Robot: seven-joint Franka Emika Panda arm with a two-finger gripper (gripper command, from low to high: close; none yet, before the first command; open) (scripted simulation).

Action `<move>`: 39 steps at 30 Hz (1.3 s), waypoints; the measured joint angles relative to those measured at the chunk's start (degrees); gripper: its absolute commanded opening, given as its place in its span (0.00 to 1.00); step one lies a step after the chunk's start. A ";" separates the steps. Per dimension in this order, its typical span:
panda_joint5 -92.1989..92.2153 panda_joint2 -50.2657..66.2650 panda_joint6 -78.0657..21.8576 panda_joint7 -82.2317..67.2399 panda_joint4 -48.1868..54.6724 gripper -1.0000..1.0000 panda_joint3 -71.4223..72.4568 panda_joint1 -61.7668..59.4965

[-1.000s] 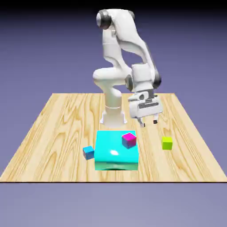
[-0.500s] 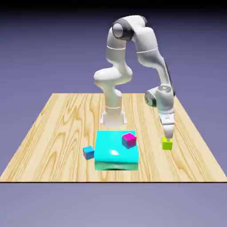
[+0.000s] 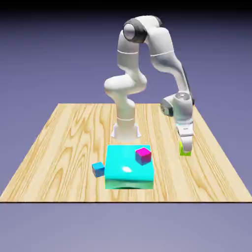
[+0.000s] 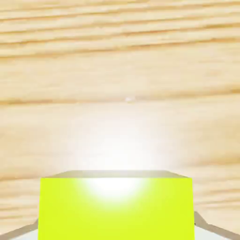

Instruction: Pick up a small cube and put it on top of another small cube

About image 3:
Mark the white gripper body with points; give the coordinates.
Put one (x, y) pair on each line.
(186, 140)

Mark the small lime green cube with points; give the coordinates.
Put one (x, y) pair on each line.
(183, 152)

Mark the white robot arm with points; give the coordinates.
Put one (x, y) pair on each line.
(127, 65)

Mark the small magenta cube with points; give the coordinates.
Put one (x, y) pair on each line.
(143, 155)

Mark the small blue cube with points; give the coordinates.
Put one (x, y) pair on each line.
(98, 169)

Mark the large cyan box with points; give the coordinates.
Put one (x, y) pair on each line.
(128, 167)

